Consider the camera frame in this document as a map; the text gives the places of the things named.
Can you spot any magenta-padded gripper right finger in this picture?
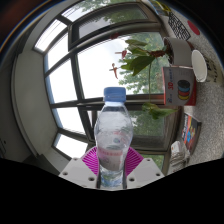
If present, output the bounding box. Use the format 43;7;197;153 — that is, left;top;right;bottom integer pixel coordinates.
123;146;165;190

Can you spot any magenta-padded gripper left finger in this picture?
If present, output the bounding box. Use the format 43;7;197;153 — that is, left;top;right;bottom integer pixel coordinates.
59;146;101;190

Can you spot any clear blue-capped water bottle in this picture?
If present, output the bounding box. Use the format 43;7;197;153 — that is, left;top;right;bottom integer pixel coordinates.
93;87;134;190

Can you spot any flat dark colourful book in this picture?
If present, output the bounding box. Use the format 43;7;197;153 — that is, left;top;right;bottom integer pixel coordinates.
180;112;203;155

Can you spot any red and white filament box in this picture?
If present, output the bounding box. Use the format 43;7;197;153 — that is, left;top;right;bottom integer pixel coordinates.
162;65;198;107

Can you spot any red-flowered plant in white pot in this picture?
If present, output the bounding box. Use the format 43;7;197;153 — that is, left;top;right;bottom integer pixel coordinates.
108;31;194;120

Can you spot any white printed paper cup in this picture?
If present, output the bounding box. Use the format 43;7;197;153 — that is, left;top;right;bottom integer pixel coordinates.
190;49;222;84

